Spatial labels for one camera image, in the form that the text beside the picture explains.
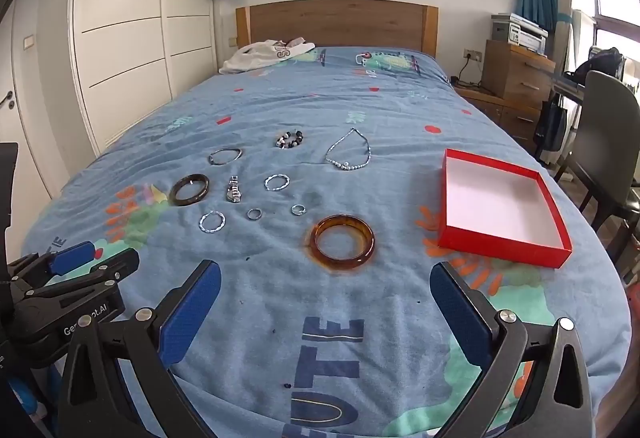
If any low wooden nightstand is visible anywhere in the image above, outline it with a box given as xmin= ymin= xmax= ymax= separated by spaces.
xmin=452 ymin=86 xmax=543 ymax=149

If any white wardrobe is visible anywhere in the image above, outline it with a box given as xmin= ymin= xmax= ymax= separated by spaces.
xmin=70 ymin=0 xmax=218 ymax=154

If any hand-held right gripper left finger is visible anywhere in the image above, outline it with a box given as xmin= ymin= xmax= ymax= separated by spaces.
xmin=55 ymin=259 xmax=222 ymax=438

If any black bag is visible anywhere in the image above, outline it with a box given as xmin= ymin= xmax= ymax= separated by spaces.
xmin=575 ymin=47 xmax=623 ymax=82

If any wooden drawer cabinet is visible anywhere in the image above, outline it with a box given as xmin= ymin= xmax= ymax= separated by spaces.
xmin=481 ymin=40 xmax=557 ymax=106

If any wooden headboard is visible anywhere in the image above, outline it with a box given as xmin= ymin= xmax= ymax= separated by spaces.
xmin=235 ymin=0 xmax=439 ymax=59

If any dark blue tote bag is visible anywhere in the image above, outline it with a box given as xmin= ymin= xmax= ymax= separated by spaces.
xmin=532 ymin=101 xmax=568 ymax=151

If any amber resin bangle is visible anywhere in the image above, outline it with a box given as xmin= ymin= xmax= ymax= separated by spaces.
xmin=309 ymin=214 xmax=376 ymax=270

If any grey chair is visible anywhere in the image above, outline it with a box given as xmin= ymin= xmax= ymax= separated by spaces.
xmin=552 ymin=70 xmax=640 ymax=239

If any white door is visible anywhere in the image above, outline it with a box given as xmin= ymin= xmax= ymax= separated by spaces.
xmin=0 ymin=0 xmax=56 ymax=219

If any silver bead necklace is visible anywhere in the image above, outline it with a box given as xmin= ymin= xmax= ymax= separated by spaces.
xmin=324 ymin=128 xmax=372 ymax=171

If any thin silver bangle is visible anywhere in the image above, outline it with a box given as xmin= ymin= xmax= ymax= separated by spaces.
xmin=208 ymin=147 xmax=244 ymax=166

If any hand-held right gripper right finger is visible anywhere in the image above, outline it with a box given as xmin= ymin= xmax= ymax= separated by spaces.
xmin=429 ymin=261 xmax=596 ymax=438

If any white panel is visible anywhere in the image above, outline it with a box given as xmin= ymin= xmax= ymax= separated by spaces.
xmin=570 ymin=11 xmax=598 ymax=74

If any red cardboard box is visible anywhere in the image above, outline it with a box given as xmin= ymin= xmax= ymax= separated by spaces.
xmin=437 ymin=148 xmax=573 ymax=269

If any white printer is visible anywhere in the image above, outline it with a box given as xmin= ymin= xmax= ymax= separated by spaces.
xmin=490 ymin=12 xmax=549 ymax=55

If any grey desk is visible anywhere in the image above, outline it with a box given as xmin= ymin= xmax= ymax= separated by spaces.
xmin=552 ymin=68 xmax=591 ymax=96

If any clear glass ring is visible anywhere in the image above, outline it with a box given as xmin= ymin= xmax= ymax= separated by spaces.
xmin=199 ymin=211 xmax=227 ymax=234

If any black power cable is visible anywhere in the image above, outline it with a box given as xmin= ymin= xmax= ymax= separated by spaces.
xmin=450 ymin=58 xmax=476 ymax=86

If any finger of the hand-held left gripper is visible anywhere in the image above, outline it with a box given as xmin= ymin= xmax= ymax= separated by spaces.
xmin=27 ymin=247 xmax=141 ymax=304
xmin=7 ymin=241 xmax=97 ymax=291

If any black and white beaded bracelet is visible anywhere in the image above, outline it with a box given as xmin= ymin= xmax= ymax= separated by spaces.
xmin=273 ymin=130 xmax=304 ymax=149

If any dark brown bangle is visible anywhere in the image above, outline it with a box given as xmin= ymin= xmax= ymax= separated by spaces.
xmin=168 ymin=173 xmax=211 ymax=207

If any white garment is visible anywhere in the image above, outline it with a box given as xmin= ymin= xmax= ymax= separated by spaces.
xmin=219 ymin=37 xmax=316 ymax=74

